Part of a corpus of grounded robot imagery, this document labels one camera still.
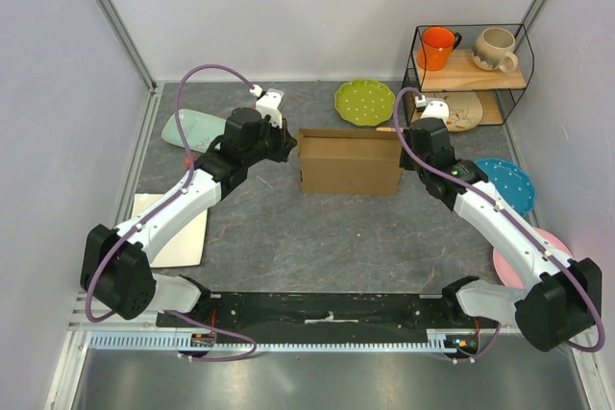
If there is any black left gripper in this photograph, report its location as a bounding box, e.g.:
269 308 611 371
243 113 297 167

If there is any brown cardboard box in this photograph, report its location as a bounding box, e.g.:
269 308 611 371
297 129 403 196

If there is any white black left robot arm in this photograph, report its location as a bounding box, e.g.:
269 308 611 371
80 108 297 326

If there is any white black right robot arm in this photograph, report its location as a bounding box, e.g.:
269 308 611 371
396 118 606 352

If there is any beige painted plate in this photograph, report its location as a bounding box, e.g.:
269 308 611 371
426 92 483 133

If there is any light teal rectangular plate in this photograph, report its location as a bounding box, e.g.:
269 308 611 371
161 109 226 153

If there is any green dotted plate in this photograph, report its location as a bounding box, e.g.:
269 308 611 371
334 79 395 128

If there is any orange mug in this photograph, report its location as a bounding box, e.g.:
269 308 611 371
417 26 462 71

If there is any blue dotted plate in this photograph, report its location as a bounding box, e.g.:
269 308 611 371
475 157 536 218

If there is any beige ceramic mug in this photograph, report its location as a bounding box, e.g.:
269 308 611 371
472 27 519 73

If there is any white square plate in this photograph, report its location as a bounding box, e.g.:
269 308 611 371
150 210 208 269

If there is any pink plate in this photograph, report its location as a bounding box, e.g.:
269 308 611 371
492 228 573 288

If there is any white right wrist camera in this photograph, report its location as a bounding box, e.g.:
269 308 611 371
414 95 450 124

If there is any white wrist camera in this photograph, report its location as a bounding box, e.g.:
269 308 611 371
414 95 450 124
250 84 284 129

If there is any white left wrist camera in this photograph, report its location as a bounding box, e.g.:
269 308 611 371
250 84 284 129

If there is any black wire wooden shelf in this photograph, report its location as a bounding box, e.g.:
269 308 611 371
403 23 535 126

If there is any grey cable duct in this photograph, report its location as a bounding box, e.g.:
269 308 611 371
88 331 474 353

